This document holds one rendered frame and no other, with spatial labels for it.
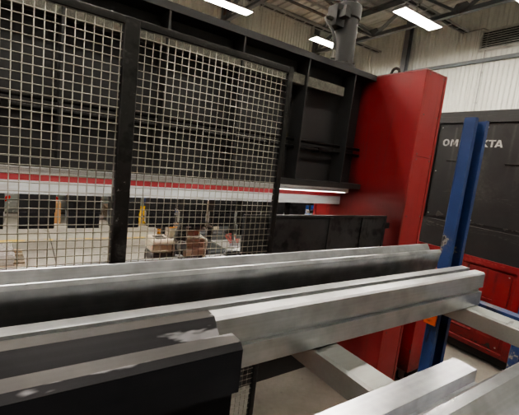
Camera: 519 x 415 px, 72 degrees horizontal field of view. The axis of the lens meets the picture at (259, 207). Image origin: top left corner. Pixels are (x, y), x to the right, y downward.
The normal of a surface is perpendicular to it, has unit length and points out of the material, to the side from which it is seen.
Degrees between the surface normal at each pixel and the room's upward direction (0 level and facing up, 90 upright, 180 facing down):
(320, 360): 90
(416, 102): 90
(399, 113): 90
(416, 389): 0
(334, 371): 90
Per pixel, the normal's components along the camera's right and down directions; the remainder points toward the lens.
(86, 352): 0.47, -0.56
